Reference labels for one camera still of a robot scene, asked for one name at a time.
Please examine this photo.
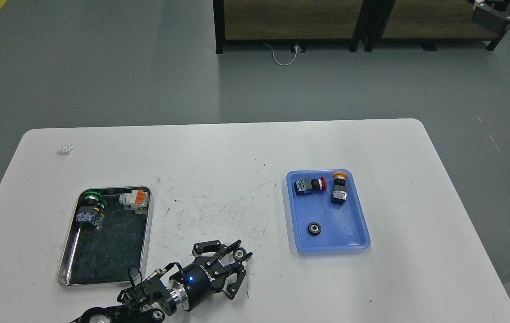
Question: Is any yellow push button switch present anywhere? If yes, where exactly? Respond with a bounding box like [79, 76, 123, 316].
[330, 172, 349, 205]

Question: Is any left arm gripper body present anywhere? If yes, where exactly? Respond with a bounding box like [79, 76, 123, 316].
[169, 256, 231, 311]

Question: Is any silver metal tray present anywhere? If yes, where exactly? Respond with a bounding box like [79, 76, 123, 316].
[57, 186, 153, 286]

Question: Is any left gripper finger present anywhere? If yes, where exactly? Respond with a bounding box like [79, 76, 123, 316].
[219, 252, 253, 299]
[192, 240, 242, 270]

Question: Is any white cable on floor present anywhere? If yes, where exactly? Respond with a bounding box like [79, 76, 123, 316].
[262, 42, 305, 66]

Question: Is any white orange connector block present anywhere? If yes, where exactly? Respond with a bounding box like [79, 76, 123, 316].
[119, 190, 149, 214]

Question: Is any wooden cabinet right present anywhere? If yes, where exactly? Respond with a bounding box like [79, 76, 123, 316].
[361, 0, 496, 52]

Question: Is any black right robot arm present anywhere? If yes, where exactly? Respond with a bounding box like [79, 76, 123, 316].
[471, 0, 510, 51]

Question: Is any red push button switch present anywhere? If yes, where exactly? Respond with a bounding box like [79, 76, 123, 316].
[294, 177, 327, 196]

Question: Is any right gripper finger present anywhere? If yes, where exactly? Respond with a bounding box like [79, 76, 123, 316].
[472, 2, 510, 31]

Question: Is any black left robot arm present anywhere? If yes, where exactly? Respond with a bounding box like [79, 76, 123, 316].
[75, 240, 253, 323]

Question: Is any small white plastic part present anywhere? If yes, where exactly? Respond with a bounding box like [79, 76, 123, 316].
[57, 144, 75, 155]

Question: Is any blue plastic tray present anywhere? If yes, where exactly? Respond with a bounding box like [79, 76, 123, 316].
[286, 169, 371, 252]

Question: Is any green push button switch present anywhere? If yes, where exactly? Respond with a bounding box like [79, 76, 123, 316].
[75, 191, 107, 231]

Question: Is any wooden cabinet left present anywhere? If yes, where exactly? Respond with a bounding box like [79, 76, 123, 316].
[212, 0, 367, 54]

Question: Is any wooden cabinet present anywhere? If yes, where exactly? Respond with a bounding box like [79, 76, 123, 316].
[361, 0, 496, 52]
[212, 0, 367, 54]

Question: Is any black gear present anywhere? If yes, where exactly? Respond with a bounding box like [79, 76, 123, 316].
[232, 248, 246, 262]
[307, 222, 321, 236]

